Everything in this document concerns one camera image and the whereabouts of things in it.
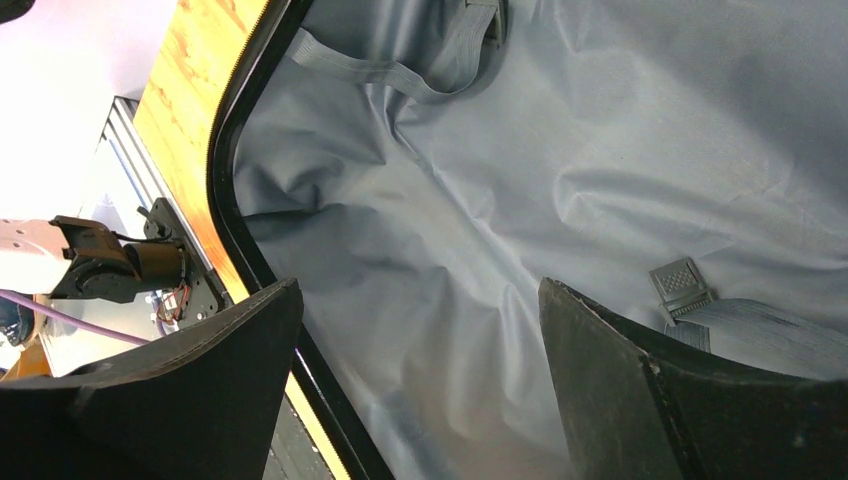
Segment astronaut print suitcase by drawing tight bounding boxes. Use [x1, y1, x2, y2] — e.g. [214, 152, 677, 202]
[208, 1, 847, 479]

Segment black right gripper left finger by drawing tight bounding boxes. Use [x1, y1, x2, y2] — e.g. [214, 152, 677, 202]
[1, 279, 304, 479]

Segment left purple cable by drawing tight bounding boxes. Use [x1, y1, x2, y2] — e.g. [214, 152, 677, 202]
[0, 288, 150, 348]

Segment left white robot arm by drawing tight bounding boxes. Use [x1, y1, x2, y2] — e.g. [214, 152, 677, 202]
[1, 216, 188, 304]

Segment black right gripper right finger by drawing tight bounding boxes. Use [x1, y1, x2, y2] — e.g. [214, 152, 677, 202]
[538, 278, 847, 479]

